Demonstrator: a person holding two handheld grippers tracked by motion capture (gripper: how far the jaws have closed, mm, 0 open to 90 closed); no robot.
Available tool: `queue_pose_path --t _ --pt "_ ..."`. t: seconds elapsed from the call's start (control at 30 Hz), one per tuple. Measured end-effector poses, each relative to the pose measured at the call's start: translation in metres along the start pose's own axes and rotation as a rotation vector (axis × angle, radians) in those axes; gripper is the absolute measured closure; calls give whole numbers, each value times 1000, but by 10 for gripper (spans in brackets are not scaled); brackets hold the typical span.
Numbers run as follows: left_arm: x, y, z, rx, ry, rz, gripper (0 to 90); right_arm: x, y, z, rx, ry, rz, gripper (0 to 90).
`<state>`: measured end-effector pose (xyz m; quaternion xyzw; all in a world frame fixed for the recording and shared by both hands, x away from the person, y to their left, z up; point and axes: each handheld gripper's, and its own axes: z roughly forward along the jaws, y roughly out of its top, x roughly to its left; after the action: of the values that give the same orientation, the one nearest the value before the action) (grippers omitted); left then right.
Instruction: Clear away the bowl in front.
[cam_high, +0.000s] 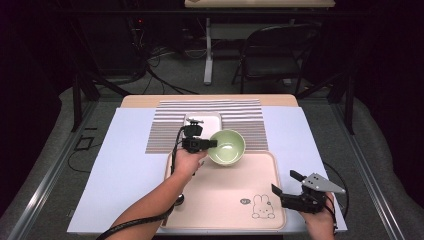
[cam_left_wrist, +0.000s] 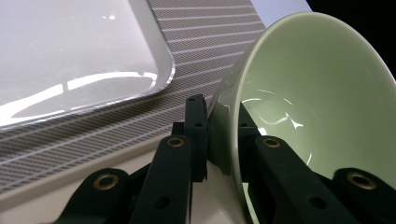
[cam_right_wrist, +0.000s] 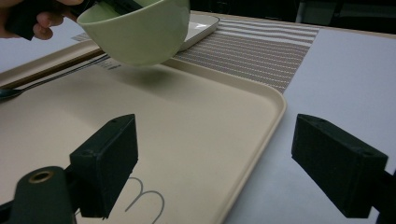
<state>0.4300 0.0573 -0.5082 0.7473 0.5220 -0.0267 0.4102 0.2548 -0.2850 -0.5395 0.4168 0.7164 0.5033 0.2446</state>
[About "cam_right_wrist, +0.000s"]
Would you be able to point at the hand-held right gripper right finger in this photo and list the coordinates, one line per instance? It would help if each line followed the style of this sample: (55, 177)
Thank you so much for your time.
(339, 165)

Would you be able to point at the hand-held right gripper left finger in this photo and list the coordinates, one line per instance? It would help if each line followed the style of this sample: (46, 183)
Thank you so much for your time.
(106, 161)

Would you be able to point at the light green bowl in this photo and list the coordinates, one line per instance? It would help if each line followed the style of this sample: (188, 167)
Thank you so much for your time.
(140, 37)

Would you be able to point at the brown wooden chopstick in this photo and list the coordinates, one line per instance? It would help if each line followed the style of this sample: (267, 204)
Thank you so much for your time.
(46, 72)

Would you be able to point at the black spoon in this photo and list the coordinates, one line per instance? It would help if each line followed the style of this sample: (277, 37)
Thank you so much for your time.
(7, 93)

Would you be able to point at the white square plate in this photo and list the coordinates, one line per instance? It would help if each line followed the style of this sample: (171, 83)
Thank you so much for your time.
(199, 29)

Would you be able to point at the beige tray with rabbit print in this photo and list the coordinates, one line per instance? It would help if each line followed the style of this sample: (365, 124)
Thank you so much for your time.
(186, 130)

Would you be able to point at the white table cover sheet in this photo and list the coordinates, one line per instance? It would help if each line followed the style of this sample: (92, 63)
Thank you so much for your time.
(342, 77)

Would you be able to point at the striped brown woven placemat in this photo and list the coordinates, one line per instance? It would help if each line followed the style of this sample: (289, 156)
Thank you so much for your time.
(249, 53)

